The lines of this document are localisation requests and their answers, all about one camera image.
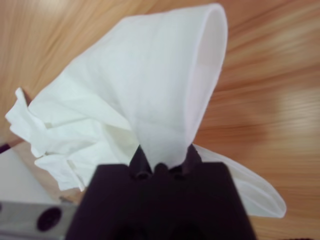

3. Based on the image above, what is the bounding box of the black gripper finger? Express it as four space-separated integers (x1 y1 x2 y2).
129 145 154 180
174 144 202 179

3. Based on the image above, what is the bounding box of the white t-shirt with black logo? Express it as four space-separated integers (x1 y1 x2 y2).
4 2 287 218

